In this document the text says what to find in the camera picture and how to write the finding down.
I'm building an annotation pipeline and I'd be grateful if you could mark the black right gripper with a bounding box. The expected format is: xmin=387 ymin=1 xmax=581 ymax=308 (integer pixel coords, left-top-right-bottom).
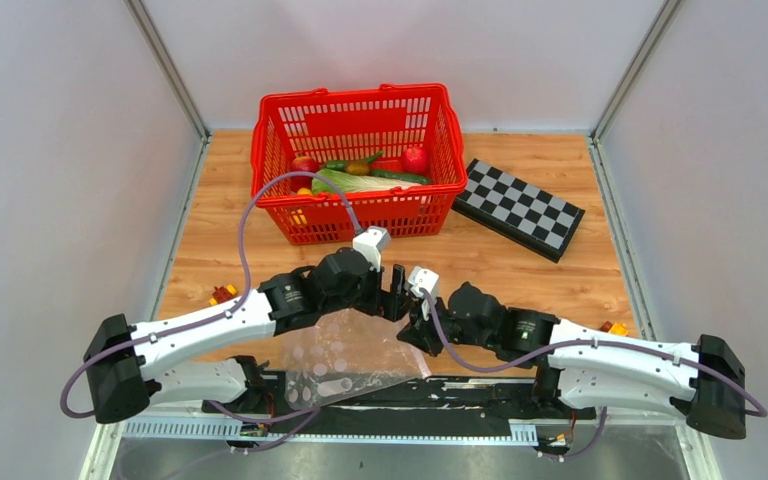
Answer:
xmin=398 ymin=292 xmax=496 ymax=360

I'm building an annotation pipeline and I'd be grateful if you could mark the clear zip top bag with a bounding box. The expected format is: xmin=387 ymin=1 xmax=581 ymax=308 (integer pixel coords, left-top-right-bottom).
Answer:
xmin=282 ymin=309 xmax=431 ymax=410

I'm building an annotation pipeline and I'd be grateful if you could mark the green white napa cabbage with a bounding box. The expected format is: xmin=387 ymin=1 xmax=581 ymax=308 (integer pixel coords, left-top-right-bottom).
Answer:
xmin=310 ymin=169 xmax=420 ymax=194

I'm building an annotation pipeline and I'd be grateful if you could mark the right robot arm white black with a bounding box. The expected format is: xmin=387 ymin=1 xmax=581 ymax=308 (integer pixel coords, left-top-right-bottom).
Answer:
xmin=398 ymin=282 xmax=749 ymax=440

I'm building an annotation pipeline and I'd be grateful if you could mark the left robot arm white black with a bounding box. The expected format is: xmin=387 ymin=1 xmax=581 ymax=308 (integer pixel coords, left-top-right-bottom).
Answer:
xmin=83 ymin=248 xmax=416 ymax=424

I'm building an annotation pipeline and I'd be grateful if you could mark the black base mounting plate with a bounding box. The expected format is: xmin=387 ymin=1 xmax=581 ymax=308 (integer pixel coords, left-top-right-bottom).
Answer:
xmin=201 ymin=369 xmax=597 ymax=440

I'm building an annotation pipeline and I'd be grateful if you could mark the dark green cucumber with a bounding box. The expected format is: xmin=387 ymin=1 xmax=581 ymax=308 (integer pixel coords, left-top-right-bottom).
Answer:
xmin=369 ymin=169 xmax=432 ymax=185

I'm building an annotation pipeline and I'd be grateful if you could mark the brown yellow fruit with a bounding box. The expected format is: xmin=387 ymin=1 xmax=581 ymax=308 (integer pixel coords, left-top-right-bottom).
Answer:
xmin=344 ymin=161 xmax=370 ymax=176

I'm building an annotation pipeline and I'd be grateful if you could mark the red apple right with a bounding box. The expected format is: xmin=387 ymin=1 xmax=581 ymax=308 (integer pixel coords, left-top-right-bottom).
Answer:
xmin=400 ymin=146 xmax=430 ymax=175

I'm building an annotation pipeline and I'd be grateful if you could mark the red apple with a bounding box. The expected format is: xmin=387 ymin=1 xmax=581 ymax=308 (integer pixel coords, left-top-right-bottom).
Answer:
xmin=400 ymin=146 xmax=430 ymax=175
xmin=290 ymin=156 xmax=320 ymax=192

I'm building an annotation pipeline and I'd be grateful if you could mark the red plastic shopping basket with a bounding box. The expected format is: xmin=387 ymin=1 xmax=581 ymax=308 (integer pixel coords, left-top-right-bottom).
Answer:
xmin=250 ymin=83 xmax=467 ymax=245

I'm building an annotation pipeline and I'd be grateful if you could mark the black white checkerboard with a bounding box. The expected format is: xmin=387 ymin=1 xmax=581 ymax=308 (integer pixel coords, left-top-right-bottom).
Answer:
xmin=452 ymin=158 xmax=585 ymax=263

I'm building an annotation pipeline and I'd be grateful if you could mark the green chili pepper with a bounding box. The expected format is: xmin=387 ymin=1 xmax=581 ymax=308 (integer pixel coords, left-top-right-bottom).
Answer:
xmin=323 ymin=151 xmax=383 ymax=172

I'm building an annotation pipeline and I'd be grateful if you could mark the red apple left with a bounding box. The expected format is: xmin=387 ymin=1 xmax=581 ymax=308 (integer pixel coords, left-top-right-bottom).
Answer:
xmin=290 ymin=156 xmax=320 ymax=192

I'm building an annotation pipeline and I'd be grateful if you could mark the red yellow toy block left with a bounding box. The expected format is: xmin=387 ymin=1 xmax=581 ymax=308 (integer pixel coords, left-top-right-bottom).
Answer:
xmin=209 ymin=284 xmax=239 ymax=306

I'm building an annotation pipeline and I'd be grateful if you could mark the yellow orange toy car right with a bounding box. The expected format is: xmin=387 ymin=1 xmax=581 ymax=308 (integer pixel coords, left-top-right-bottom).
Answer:
xmin=599 ymin=321 xmax=629 ymax=337

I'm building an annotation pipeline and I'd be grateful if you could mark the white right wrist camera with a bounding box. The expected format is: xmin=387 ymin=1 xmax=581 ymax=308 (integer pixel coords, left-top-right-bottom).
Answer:
xmin=407 ymin=266 xmax=440 ymax=299

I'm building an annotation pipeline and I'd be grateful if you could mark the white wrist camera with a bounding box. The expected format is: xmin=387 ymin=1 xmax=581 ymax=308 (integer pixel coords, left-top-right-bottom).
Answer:
xmin=352 ymin=226 xmax=391 ymax=271
xmin=407 ymin=266 xmax=440 ymax=299

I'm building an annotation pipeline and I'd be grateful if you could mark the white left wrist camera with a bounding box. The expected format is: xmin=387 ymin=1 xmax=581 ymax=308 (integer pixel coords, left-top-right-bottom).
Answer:
xmin=352 ymin=226 xmax=391 ymax=271

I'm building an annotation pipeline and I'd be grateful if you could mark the white slotted cable duct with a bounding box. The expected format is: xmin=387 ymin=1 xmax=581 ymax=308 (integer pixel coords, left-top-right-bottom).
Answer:
xmin=122 ymin=417 xmax=540 ymax=446

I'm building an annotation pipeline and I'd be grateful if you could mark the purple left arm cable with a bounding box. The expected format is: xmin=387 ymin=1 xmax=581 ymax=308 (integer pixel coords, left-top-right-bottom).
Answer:
xmin=59 ymin=170 xmax=365 ymax=420

